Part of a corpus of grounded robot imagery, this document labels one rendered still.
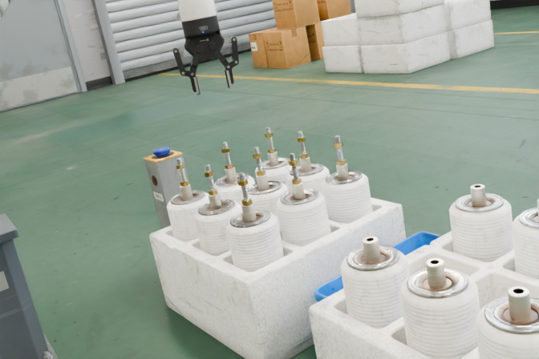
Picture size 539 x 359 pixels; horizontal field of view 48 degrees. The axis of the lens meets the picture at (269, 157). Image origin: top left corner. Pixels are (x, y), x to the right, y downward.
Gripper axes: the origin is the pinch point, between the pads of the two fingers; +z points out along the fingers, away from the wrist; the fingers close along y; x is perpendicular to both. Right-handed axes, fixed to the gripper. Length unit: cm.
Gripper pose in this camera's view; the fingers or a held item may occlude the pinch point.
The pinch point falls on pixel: (212, 84)
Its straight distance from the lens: 131.0
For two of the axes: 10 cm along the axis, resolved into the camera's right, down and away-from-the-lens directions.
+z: 1.8, 9.5, 2.7
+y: 9.7, -2.2, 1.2
